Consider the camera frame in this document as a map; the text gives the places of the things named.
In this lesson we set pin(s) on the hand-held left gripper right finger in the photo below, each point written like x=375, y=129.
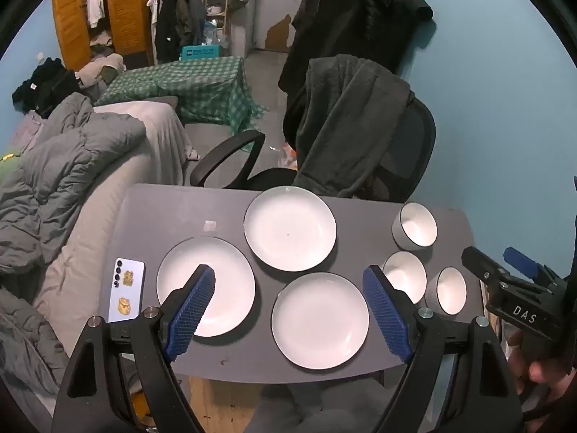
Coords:
x=383, y=311

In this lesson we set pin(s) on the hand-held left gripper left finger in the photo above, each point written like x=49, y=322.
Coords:
x=194, y=306

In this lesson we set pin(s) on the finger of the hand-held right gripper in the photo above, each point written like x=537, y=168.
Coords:
x=484, y=268
x=523, y=264

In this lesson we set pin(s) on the white plate with dark rim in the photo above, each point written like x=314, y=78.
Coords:
x=290, y=228
x=320, y=320
x=189, y=270

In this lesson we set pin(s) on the white ribbed bowl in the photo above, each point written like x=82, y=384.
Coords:
x=417, y=225
x=448, y=291
x=405, y=275

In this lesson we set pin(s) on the person's right hand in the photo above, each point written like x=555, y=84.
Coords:
x=538, y=372

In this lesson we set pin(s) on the white smartphone with gold stickers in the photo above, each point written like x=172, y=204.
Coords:
x=126, y=288

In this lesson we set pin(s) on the small clear plastic scrap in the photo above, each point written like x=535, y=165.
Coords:
x=208, y=225

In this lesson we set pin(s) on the black mesh office chair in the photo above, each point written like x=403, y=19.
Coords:
x=414, y=144

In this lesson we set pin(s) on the beige bed sheet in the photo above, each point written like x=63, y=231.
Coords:
x=148, y=144

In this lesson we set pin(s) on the orange wrapper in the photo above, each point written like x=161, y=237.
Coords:
x=288, y=153

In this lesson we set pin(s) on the grey quilted duvet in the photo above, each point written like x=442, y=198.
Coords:
x=58, y=167

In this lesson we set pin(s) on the dark green fleece blanket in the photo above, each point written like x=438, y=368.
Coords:
x=351, y=112

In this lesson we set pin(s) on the green checked cloth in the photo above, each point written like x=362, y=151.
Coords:
x=189, y=85

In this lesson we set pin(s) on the beige clothes pile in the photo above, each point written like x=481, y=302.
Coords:
x=101, y=70

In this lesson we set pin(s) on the blue plastic crate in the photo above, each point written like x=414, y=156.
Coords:
x=200, y=52

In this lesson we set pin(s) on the black clothes pile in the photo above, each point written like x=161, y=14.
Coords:
x=45, y=85

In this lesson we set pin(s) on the black hanging coats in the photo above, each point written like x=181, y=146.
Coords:
x=351, y=22

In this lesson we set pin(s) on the clothes rack with dark garments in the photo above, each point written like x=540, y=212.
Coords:
x=180, y=13

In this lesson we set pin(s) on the orange louvred wardrobe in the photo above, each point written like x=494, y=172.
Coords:
x=126, y=9

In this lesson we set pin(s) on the white door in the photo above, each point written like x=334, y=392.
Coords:
x=270, y=0

